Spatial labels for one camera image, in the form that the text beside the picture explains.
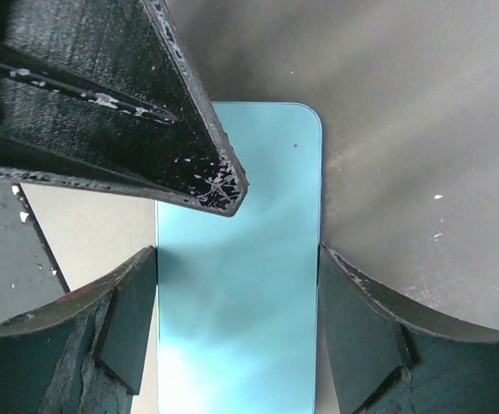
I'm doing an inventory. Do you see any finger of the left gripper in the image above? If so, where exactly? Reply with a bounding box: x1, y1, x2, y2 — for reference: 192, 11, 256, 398
0, 1, 248, 216

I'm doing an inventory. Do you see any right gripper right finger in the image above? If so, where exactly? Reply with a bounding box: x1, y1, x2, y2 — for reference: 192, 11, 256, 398
318, 245, 499, 413

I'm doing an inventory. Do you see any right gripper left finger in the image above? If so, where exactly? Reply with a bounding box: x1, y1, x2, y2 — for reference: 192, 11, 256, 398
0, 246, 157, 413

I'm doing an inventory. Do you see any teal blue phone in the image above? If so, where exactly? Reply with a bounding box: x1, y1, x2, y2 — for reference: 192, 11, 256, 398
157, 103, 322, 413

